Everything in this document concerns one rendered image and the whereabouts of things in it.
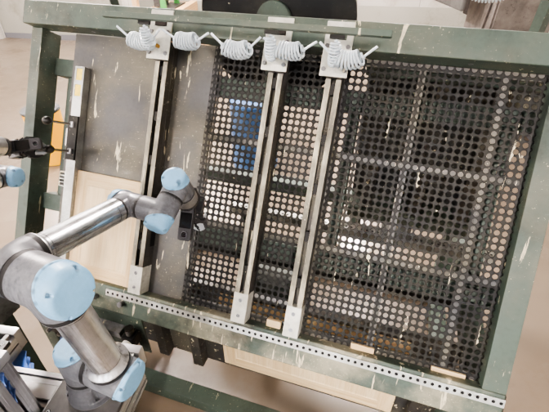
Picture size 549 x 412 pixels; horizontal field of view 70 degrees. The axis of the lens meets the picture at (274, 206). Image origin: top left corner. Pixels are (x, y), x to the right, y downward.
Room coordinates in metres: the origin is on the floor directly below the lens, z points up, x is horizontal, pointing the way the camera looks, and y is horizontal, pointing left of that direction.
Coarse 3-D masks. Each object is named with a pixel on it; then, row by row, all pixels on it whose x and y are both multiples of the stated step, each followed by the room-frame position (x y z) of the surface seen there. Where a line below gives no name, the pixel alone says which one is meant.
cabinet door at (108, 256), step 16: (80, 176) 1.55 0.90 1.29; (96, 176) 1.53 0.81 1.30; (80, 192) 1.52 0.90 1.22; (96, 192) 1.50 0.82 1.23; (80, 208) 1.48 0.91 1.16; (128, 224) 1.39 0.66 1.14; (96, 240) 1.38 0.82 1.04; (112, 240) 1.37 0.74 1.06; (128, 240) 1.35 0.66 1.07; (80, 256) 1.36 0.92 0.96; (96, 256) 1.35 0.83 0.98; (112, 256) 1.33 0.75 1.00; (128, 256) 1.31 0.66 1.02; (96, 272) 1.30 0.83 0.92; (112, 272) 1.29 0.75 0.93; (128, 272) 1.27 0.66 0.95
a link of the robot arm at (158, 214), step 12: (168, 192) 0.96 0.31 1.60; (144, 204) 0.93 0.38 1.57; (156, 204) 0.92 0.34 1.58; (168, 204) 0.93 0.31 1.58; (180, 204) 0.95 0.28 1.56; (144, 216) 0.91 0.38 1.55; (156, 216) 0.89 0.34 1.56; (168, 216) 0.90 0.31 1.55; (156, 228) 0.87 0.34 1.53; (168, 228) 0.89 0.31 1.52
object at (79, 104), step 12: (84, 72) 1.77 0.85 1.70; (84, 84) 1.75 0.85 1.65; (84, 96) 1.73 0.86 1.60; (72, 108) 1.70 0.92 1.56; (84, 108) 1.71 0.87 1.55; (84, 120) 1.69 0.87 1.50; (72, 168) 1.56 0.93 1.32; (72, 180) 1.53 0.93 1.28; (72, 192) 1.51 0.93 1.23; (72, 204) 1.48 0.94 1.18; (72, 216) 1.46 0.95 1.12
